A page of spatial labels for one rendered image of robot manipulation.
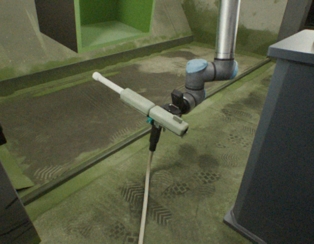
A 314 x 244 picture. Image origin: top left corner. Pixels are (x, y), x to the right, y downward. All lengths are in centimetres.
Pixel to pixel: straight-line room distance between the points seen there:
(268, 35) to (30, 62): 241
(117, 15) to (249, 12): 166
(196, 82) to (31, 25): 157
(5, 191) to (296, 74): 79
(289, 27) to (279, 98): 227
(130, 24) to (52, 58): 76
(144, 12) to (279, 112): 125
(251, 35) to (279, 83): 239
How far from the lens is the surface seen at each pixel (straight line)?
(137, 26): 171
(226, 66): 104
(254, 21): 294
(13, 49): 208
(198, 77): 99
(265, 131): 65
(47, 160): 119
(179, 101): 88
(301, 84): 58
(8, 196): 76
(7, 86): 200
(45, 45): 215
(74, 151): 118
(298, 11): 281
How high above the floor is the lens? 75
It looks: 32 degrees down
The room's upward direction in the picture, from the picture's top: straight up
